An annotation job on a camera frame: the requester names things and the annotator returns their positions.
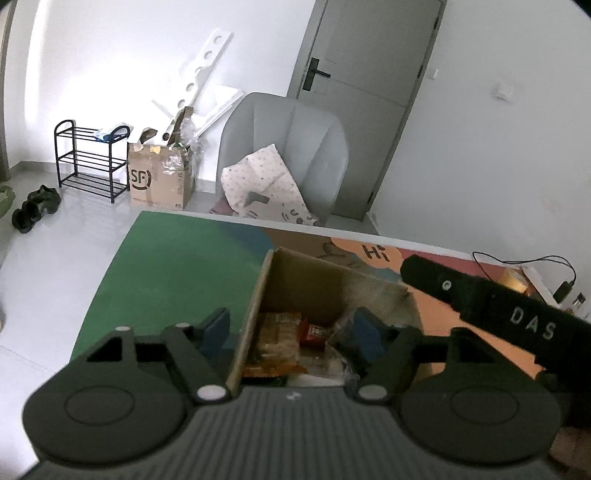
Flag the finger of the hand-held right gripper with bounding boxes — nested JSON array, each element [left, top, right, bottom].
[[399, 254, 491, 320]]

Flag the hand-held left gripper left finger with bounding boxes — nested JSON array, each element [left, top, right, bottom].
[[85, 308, 230, 405]]

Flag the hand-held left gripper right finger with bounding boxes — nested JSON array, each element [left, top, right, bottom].
[[355, 307, 506, 405]]

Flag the red snack bar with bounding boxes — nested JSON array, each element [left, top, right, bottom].
[[298, 320, 334, 346]]

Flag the brown cardboard box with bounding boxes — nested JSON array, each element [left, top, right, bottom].
[[225, 248, 424, 393]]

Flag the clear crinkled snack packet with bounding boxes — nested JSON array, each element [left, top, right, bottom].
[[323, 308, 370, 386]]

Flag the white power strip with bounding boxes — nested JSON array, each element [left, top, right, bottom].
[[521, 265, 561, 306]]

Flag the orange brown snack packet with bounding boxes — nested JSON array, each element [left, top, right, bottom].
[[244, 311, 308, 376]]

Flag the colourful cartoon table mat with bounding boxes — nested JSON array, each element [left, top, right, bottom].
[[69, 211, 550, 384]]

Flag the dotted white cushion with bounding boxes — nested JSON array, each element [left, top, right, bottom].
[[221, 144, 319, 227]]

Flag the cardboard box with printed logo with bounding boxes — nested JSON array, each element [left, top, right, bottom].
[[126, 107, 197, 210]]

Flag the clear plastic wrap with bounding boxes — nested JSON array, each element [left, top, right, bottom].
[[166, 117, 204, 171]]

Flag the grey armchair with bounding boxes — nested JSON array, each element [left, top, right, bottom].
[[216, 91, 349, 227]]

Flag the black shoes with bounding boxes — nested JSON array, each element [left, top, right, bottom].
[[11, 185, 62, 232]]

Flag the blue item on rack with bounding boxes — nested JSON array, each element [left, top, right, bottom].
[[92, 126, 132, 141]]

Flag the white flat panel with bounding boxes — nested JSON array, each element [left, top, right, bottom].
[[152, 85, 245, 139]]

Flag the grey door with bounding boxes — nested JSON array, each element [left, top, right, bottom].
[[287, 0, 448, 220]]

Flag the black shoe rack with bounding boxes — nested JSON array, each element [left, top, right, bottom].
[[54, 119, 131, 205]]

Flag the white board with round holes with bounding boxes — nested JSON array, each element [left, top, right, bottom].
[[173, 28, 235, 134]]

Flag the black cable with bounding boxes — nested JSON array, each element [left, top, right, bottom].
[[472, 250, 577, 282]]

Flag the black door handle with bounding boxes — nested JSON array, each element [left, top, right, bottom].
[[301, 58, 332, 92]]

